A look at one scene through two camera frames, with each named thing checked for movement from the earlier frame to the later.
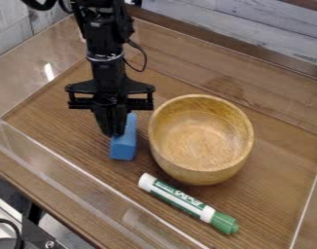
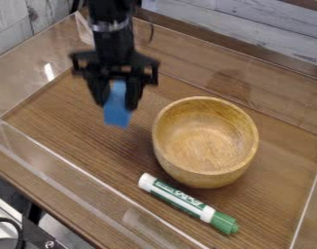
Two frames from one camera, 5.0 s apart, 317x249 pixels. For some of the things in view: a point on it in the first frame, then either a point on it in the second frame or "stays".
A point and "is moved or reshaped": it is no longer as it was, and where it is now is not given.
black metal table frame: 34,236 stays
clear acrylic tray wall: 230,146 stays
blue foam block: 122,146 is moved or reshaped
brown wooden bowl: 202,136 stays
